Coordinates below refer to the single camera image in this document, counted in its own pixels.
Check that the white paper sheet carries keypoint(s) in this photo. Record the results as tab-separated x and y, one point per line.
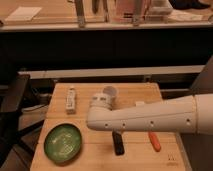
23	14

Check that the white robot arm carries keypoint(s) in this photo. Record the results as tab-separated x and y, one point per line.
188	114

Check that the black rectangular bar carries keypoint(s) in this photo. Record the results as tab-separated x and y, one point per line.
118	143

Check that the white paper cup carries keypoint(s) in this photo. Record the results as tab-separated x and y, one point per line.
111	91

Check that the black chair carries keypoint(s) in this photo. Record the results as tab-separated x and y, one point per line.
10	111

